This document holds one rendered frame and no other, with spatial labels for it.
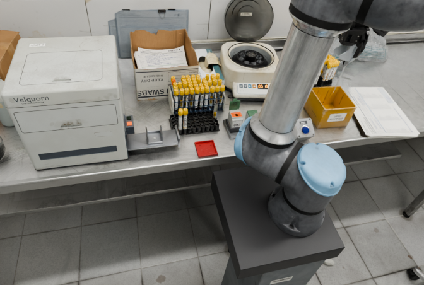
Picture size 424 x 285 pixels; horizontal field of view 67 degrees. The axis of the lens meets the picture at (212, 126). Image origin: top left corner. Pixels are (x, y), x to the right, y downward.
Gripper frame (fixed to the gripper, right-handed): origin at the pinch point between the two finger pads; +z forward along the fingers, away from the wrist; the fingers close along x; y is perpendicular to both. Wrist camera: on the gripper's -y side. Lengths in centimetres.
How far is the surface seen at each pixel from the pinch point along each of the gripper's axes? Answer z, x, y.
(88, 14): 6, -50, 89
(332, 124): 23.8, 6.9, -0.4
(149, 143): 21, 12, 69
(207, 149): 25, 12, 50
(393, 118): 24.2, 5.8, -28.4
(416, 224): 113, 13, -90
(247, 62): 14.9, -23.8, 26.7
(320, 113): 18.7, 5.4, 5.8
